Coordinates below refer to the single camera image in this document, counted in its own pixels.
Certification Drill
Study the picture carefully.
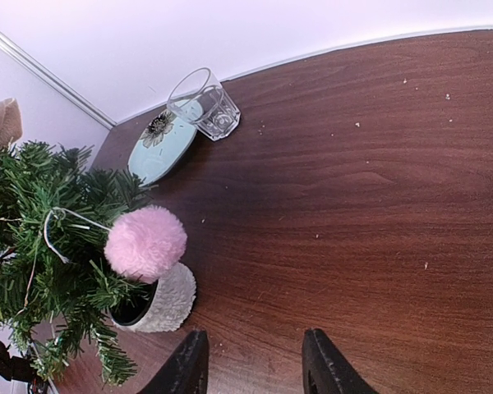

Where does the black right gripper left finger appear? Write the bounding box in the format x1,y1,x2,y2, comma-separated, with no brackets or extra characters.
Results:
139,330,210,394

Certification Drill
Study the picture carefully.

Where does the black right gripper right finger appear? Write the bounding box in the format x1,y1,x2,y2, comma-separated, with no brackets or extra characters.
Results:
302,328,377,394

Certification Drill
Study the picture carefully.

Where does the pink pompom ornament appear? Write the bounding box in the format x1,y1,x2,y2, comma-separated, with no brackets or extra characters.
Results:
104,205,187,283

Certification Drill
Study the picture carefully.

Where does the small green christmas tree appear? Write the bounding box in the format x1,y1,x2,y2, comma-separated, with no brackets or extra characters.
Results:
0,140,198,387

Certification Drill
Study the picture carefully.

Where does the fairy light string wire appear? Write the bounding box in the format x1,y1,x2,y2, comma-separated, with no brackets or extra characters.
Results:
0,213,40,317

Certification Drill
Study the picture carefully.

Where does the beige fabric bow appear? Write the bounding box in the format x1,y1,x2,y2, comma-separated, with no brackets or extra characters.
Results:
0,98,23,149

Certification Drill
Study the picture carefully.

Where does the light blue flower plate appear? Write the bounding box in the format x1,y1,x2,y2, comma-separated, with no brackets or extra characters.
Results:
127,109,197,185

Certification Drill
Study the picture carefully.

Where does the clear drinking glass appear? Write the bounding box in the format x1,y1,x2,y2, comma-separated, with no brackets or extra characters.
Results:
167,67,241,141

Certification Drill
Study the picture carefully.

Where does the left aluminium frame post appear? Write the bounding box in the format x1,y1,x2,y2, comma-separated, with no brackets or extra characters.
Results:
0,31,117,130

